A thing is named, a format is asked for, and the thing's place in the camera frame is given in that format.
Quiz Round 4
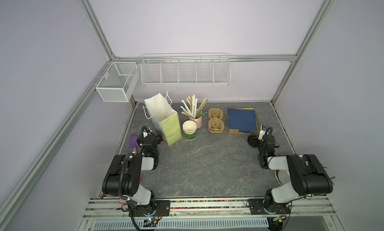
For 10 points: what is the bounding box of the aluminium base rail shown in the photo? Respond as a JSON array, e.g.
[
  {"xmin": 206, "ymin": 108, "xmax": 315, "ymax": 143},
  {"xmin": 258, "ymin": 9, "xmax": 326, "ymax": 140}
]
[{"xmin": 79, "ymin": 196, "xmax": 344, "ymax": 231}]

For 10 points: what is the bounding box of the green wrapped straw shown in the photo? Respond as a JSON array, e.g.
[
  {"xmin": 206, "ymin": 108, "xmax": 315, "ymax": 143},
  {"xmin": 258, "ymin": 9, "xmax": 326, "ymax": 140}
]
[{"xmin": 197, "ymin": 112, "xmax": 208, "ymax": 119}]

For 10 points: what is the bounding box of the pink metal straw bucket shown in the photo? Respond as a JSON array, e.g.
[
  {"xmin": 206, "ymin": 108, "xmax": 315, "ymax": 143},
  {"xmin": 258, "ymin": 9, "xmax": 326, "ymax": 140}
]
[{"xmin": 190, "ymin": 111, "xmax": 203, "ymax": 129}]

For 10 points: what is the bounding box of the green paper gift bag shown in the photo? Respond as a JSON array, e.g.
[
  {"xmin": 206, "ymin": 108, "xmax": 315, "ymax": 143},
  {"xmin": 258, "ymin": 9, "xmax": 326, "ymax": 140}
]
[{"xmin": 143, "ymin": 91, "xmax": 182, "ymax": 146}]

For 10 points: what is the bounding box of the brown pulp cup carrier stack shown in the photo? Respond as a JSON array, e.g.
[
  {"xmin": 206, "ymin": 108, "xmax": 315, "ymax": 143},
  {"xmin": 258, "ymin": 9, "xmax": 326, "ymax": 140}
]
[{"xmin": 208, "ymin": 108, "xmax": 225, "ymax": 134}]

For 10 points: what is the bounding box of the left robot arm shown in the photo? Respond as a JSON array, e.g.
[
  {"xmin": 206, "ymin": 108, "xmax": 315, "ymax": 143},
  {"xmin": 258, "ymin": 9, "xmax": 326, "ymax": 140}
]
[{"xmin": 102, "ymin": 133, "xmax": 163, "ymax": 216}]

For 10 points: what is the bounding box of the wide white wire basket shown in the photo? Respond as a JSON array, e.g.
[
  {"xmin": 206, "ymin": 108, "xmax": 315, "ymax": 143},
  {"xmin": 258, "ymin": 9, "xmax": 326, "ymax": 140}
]
[{"xmin": 141, "ymin": 53, "xmax": 232, "ymax": 86}]

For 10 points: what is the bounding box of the black cup lid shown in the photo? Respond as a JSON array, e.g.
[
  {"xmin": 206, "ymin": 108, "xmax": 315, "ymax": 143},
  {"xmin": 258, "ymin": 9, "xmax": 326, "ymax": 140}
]
[{"xmin": 247, "ymin": 135, "xmax": 260, "ymax": 148}]

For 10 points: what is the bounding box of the small white mesh basket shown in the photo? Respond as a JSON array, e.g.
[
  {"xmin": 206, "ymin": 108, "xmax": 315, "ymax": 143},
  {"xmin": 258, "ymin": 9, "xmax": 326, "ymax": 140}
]
[{"xmin": 96, "ymin": 62, "xmax": 140, "ymax": 103}]

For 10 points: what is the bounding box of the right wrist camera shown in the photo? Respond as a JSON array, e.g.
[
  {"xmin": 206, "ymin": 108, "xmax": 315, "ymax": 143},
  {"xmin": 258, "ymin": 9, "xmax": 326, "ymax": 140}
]
[{"xmin": 259, "ymin": 124, "xmax": 273, "ymax": 141}]

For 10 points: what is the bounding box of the green paper cup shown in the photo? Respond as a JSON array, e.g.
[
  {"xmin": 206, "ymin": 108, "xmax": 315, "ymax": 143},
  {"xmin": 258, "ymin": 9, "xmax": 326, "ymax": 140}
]
[{"xmin": 183, "ymin": 120, "xmax": 197, "ymax": 141}]

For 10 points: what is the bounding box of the white wrapped straw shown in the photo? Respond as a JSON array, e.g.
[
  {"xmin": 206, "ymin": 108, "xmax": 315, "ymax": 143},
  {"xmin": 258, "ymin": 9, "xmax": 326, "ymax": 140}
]
[{"xmin": 192, "ymin": 94, "xmax": 196, "ymax": 118}]

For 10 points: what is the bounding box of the cardboard tray with napkins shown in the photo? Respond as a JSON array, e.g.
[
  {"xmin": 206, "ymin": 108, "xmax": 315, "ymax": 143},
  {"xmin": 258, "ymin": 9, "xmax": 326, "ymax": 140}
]
[{"xmin": 227, "ymin": 108, "xmax": 260, "ymax": 134}]

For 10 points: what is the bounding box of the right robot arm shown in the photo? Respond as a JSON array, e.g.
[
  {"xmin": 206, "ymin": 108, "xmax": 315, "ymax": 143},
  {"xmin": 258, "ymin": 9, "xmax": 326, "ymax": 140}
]
[{"xmin": 258, "ymin": 134, "xmax": 334, "ymax": 214}]

